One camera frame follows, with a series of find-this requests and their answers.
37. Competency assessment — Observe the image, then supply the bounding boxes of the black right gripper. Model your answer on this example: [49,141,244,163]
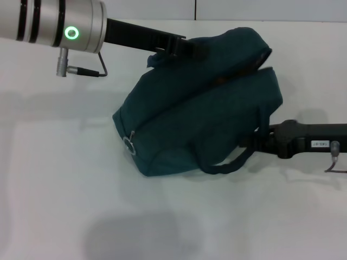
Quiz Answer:
[239,119,347,160]

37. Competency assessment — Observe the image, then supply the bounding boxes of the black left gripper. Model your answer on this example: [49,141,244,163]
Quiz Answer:
[104,17,210,60]

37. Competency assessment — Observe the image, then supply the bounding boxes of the dark blue insulated bag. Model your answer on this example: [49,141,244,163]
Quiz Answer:
[112,27,284,177]

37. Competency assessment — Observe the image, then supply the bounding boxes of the dark right arm cable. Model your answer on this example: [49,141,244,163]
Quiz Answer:
[324,140,347,173]

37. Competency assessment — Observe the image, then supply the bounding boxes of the metal zipper pull ring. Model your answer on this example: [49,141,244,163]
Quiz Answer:
[123,131,136,155]

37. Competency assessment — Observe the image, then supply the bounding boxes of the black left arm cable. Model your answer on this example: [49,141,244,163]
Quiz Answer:
[67,51,108,77]

